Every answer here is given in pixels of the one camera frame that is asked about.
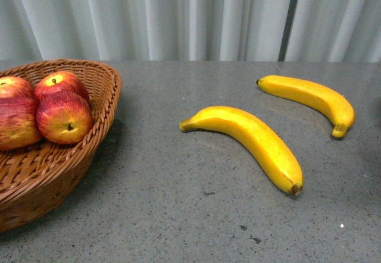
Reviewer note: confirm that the brown wicker basket with apples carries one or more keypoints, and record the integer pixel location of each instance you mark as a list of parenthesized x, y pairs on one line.
[(38, 178)]

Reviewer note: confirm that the red apple with stem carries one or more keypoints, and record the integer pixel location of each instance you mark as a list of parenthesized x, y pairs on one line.
[(58, 81)]

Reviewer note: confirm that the white pleated curtain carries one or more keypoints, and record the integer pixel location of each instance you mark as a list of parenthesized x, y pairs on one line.
[(194, 30)]

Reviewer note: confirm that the red yellow apple left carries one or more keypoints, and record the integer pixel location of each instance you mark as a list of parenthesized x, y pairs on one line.
[(13, 86)]

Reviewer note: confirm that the yellow banana near apple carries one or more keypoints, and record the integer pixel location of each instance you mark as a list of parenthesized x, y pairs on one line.
[(327, 101)]

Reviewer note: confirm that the striped red apple at edge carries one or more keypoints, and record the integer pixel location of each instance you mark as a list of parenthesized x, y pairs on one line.
[(18, 122)]

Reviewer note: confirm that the red yellow apple gripped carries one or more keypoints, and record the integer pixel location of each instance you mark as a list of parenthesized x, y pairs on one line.
[(64, 117)]

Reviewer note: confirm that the large yellow banana on table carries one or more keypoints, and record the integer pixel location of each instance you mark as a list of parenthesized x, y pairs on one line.
[(268, 149)]

